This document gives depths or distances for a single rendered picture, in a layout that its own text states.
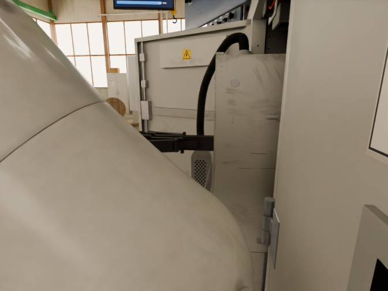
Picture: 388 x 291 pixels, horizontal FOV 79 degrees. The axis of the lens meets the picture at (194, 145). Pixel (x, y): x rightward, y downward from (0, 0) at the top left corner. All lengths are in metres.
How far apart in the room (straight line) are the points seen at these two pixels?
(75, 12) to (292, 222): 14.22
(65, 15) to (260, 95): 14.31
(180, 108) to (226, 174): 0.79
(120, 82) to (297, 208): 11.85
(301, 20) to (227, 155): 0.24
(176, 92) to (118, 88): 10.90
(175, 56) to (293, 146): 0.99
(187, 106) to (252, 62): 0.78
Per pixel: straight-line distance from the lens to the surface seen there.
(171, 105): 1.19
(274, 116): 0.33
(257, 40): 0.93
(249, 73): 0.37
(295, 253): 0.18
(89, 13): 13.92
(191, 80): 1.11
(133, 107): 8.29
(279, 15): 0.78
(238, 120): 0.37
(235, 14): 1.81
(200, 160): 0.85
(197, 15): 1.42
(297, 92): 0.18
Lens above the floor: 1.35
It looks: 14 degrees down
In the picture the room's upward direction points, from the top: straight up
